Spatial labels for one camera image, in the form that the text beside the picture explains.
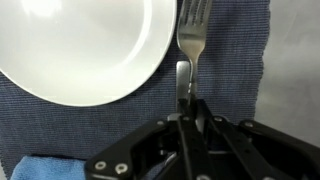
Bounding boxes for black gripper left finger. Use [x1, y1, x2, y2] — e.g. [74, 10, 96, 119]
[84, 99, 197, 180]

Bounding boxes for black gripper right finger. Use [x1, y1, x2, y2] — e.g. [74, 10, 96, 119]
[194, 98, 320, 180]

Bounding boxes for silver fork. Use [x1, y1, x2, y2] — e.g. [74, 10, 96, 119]
[177, 0, 213, 99]

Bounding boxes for white round plate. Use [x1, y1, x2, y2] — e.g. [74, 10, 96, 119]
[0, 0, 178, 107]

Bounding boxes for dark blue placemat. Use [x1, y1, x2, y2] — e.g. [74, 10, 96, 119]
[0, 0, 270, 180]

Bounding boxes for blue folded cloth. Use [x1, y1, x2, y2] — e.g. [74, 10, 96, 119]
[10, 156, 85, 180]

